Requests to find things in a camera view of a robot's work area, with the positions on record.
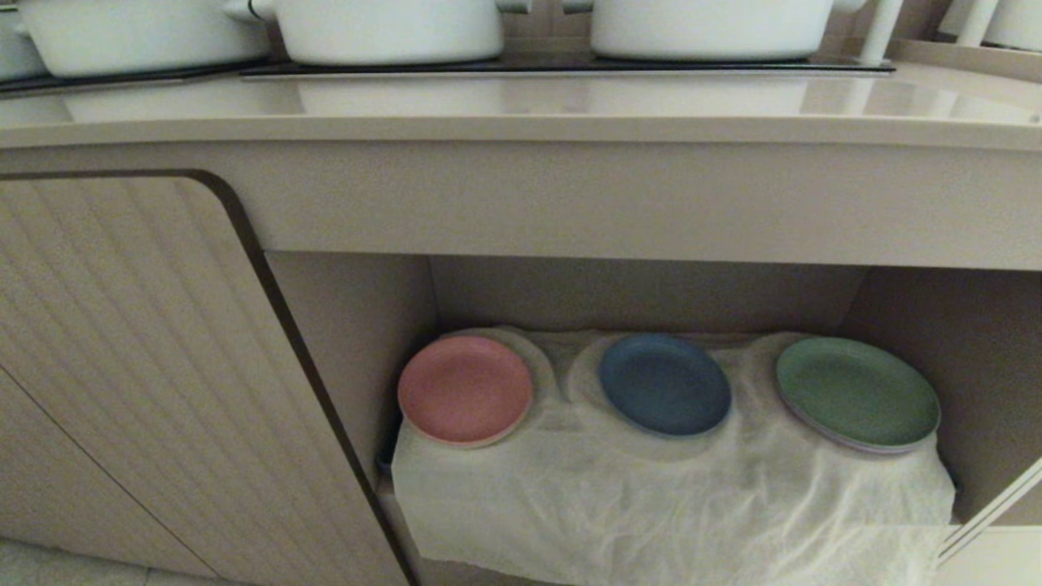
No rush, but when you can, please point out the white pot handle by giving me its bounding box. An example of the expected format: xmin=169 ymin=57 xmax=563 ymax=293
xmin=859 ymin=0 xmax=905 ymax=67

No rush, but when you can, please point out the white cloth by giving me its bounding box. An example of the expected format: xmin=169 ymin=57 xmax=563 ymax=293
xmin=391 ymin=326 xmax=957 ymax=586

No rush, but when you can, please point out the green plate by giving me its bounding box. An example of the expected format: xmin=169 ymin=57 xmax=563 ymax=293
xmin=774 ymin=336 xmax=943 ymax=454

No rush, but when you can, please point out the beige kitchen cabinet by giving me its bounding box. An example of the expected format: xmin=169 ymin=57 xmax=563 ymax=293
xmin=0 ymin=39 xmax=1042 ymax=586

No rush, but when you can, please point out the beige ribbed cabinet door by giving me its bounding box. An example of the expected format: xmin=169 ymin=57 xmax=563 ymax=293
xmin=0 ymin=170 xmax=418 ymax=586

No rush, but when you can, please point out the white cooking pot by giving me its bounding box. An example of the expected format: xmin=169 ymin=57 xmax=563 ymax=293
xmin=223 ymin=0 xmax=532 ymax=67
xmin=562 ymin=0 xmax=868 ymax=62
xmin=938 ymin=0 xmax=1042 ymax=53
xmin=14 ymin=0 xmax=272 ymax=79

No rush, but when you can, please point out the blue plate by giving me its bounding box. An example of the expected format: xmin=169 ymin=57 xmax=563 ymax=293
xmin=598 ymin=333 xmax=732 ymax=438

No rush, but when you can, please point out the black cooktop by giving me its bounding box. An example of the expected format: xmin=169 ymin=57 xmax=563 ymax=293
xmin=0 ymin=52 xmax=896 ymax=95

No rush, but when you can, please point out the pink plate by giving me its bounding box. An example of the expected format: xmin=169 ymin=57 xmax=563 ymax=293
xmin=397 ymin=335 xmax=534 ymax=448

